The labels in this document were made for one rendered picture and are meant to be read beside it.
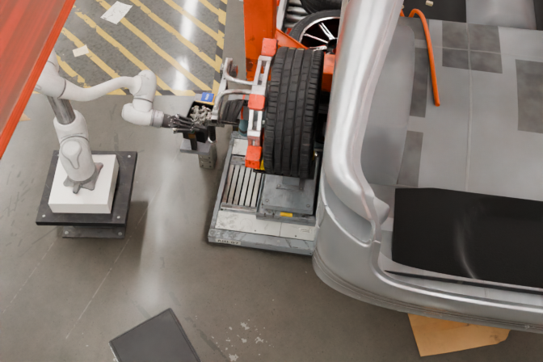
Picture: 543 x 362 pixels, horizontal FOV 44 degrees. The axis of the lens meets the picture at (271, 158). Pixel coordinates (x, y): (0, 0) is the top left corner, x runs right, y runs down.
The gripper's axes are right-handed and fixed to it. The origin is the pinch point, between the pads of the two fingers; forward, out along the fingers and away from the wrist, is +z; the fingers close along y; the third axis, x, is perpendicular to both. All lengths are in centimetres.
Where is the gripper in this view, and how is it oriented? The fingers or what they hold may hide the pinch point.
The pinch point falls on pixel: (199, 128)
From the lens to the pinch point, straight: 363.6
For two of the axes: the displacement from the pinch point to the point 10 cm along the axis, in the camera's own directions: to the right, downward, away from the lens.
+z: 9.6, 2.1, 1.8
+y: 0.6, -8.1, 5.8
